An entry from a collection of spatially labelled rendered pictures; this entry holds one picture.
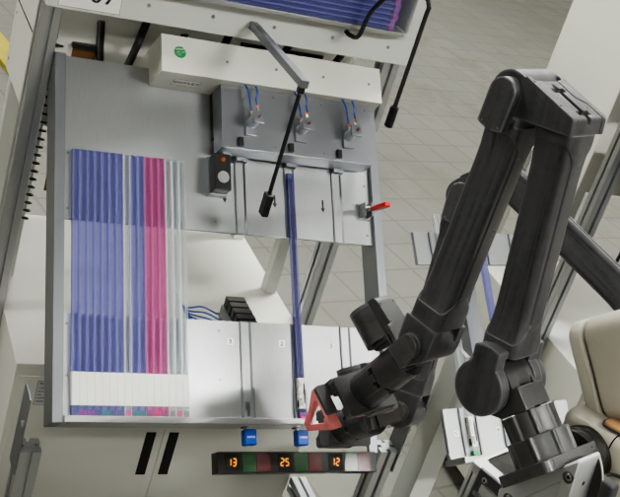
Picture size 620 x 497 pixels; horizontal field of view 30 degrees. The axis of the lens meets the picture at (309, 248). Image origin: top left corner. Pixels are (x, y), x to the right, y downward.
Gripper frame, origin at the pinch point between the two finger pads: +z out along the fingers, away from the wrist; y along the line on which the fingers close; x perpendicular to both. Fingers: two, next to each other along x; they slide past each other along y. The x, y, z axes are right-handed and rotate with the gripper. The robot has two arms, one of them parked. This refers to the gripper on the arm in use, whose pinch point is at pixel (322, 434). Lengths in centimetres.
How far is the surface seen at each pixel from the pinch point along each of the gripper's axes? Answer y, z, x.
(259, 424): 9.5, 7.4, -2.9
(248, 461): 10.9, 10.1, 3.6
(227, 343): 15.0, 8.9, -18.6
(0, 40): -3, 325, -236
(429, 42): -316, 422, -333
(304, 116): -1, 2, -65
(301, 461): -0.1, 10.1, 3.9
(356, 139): -13, 2, -62
